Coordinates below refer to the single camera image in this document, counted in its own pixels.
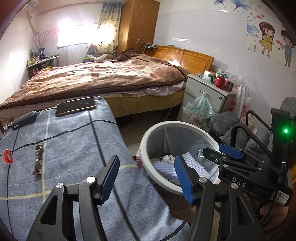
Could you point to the white red plastic bag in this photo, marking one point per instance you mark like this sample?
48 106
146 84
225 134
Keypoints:
240 102

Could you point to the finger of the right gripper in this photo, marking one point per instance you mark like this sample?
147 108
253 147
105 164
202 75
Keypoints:
242 155
222 160

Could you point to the cluttered wall shelf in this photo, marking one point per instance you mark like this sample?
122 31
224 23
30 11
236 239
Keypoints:
38 62

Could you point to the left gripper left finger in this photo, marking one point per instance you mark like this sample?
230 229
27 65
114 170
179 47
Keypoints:
55 220

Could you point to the floral curtain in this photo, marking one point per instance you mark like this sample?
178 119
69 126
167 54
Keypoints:
108 28

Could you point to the brown blanket bed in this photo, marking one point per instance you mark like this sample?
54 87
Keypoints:
128 72

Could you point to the cartoon children wall sticker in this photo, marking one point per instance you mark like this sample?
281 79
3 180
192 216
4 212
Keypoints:
268 42

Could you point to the black smartphone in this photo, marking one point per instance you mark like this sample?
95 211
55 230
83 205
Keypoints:
75 106

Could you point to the white nightstand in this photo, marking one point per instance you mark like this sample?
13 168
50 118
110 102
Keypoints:
219 99

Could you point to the white round trash bin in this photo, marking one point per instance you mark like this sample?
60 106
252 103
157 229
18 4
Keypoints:
173 138

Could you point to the wooden headboard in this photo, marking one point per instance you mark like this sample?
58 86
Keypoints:
192 61

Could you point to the red jar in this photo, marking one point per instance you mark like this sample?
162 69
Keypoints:
220 81

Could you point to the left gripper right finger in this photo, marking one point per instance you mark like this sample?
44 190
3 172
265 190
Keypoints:
238 220

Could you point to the brown coffee sachet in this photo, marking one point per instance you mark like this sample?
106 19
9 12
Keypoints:
38 160

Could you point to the right hand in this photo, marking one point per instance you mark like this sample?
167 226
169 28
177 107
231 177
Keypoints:
277 212

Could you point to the wooden wardrobe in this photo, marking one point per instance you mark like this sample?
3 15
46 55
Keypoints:
137 24

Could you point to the green patterned plastic bag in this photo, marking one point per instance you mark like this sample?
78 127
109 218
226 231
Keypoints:
199 111

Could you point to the white foam fruit net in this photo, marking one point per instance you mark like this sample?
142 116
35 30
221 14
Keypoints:
167 171

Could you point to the blue checked table cloth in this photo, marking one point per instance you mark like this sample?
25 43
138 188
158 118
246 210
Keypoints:
77 146

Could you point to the red foil lid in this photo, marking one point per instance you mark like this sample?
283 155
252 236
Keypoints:
7 157

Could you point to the teddy bear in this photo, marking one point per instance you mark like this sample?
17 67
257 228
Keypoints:
93 50

